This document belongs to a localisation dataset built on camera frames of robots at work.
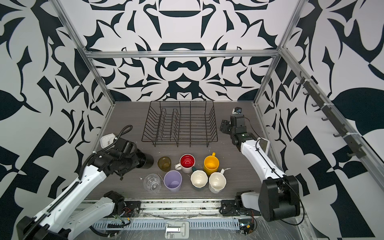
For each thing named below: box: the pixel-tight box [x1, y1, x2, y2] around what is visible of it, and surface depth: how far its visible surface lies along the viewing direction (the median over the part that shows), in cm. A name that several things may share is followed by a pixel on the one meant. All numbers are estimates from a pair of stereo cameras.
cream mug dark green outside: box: [190, 167, 209, 189], surface depth 77 cm
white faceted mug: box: [208, 168, 227, 194], surface depth 77 cm
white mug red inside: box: [174, 153, 196, 174], surface depth 85 cm
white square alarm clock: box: [100, 133, 116, 149], surface depth 98 cm
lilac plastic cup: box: [163, 170, 183, 193], surface depth 75 cm
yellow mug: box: [203, 152, 220, 176], surface depth 83 cm
